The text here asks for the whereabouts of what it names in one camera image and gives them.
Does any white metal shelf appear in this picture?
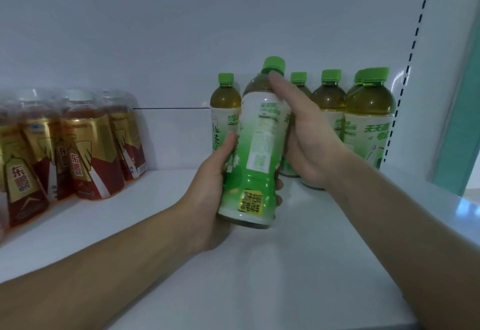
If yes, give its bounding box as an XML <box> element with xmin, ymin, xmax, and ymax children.
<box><xmin>0</xmin><ymin>0</ymin><xmax>480</xmax><ymax>330</ymax></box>

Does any green tea bottle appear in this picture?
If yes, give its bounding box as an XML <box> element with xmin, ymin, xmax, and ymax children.
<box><xmin>217</xmin><ymin>56</ymin><xmax>294</xmax><ymax>230</ymax></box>
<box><xmin>209</xmin><ymin>73</ymin><xmax>243</xmax><ymax>156</ymax></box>

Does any row of amber drink bottles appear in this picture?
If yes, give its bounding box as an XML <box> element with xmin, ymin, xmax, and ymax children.
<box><xmin>0</xmin><ymin>88</ymin><xmax>150</xmax><ymax>242</ymax></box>

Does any person's right hand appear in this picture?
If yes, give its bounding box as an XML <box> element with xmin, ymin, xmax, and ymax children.
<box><xmin>267</xmin><ymin>71</ymin><xmax>355</xmax><ymax>191</ymax></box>

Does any person's left hand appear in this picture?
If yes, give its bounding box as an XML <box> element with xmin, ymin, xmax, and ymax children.
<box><xmin>174</xmin><ymin>131</ymin><xmax>285</xmax><ymax>254</ymax></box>

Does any person's left forearm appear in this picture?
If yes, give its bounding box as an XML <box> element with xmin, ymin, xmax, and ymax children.
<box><xmin>0</xmin><ymin>205</ymin><xmax>211</xmax><ymax>330</ymax></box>

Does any person's right forearm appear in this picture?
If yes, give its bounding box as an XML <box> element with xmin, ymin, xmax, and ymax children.
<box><xmin>322</xmin><ymin>154</ymin><xmax>480</xmax><ymax>330</ymax></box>

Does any row of green-capped bottles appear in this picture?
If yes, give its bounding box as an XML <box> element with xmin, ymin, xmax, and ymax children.
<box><xmin>281</xmin><ymin>67</ymin><xmax>396</xmax><ymax>191</ymax></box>

